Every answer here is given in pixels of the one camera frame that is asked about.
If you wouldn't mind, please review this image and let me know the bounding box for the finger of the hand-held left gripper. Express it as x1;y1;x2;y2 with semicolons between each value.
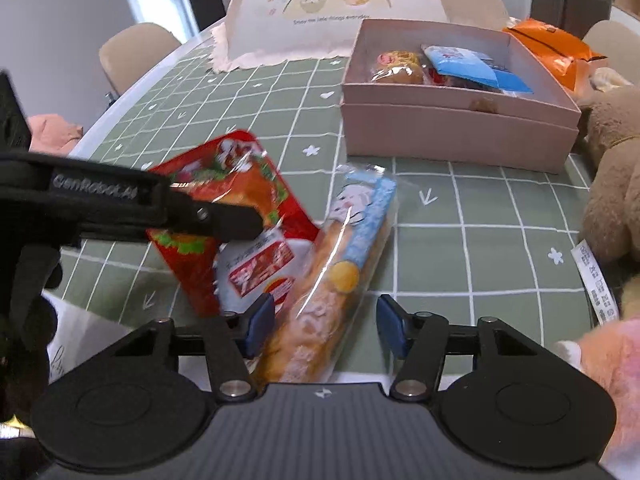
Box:
167;182;266;242

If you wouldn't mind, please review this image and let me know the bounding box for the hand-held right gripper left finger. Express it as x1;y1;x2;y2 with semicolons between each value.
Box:
112;292;277;402

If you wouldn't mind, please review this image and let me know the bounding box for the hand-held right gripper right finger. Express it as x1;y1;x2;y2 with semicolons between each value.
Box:
376;294;544;401

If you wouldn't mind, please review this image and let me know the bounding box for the red chip bag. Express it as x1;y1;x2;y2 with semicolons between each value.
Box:
147;130;321;318

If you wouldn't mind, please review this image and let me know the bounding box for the long bread packet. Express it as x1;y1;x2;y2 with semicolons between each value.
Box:
250;162;398;386

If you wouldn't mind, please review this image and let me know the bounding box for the pink cardboard box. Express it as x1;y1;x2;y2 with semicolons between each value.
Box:
340;19;583;175

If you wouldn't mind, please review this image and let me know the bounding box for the round pastry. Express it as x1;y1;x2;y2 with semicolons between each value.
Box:
370;50;426;85

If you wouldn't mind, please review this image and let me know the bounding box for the light blue snack packet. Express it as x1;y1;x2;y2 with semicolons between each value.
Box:
422;45;501;92

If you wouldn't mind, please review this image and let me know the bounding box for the dark blue snack packet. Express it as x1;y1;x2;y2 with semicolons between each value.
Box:
482;57;535;95

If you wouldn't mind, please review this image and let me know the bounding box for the person's left hand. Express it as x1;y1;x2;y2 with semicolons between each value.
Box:
0;255;66;421

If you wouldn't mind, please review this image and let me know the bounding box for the pink cloth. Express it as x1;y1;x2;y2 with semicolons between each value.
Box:
27;114;83;153

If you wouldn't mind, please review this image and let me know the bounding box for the green grid table mat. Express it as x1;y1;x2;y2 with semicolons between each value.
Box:
60;42;601;376

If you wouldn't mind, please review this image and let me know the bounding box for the white paper sheet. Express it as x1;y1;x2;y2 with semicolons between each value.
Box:
42;292;146;386

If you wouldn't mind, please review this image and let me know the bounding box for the beige chair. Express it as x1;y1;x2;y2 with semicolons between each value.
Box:
98;22;182;98
582;20;640;68

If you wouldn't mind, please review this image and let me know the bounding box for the white plush toy label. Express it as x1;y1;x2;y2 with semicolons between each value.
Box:
571;240;621;328

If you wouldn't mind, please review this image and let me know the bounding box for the pink plush toy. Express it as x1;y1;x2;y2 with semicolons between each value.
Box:
552;317;640;480

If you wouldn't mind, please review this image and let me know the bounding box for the white cartoon food cover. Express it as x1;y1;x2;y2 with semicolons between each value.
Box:
210;0;511;73

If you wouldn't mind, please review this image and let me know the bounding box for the brown plush toy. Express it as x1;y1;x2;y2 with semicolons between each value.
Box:
575;67;640;266

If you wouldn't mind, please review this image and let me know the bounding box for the orange bag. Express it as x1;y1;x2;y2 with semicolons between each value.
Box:
502;17;608;93

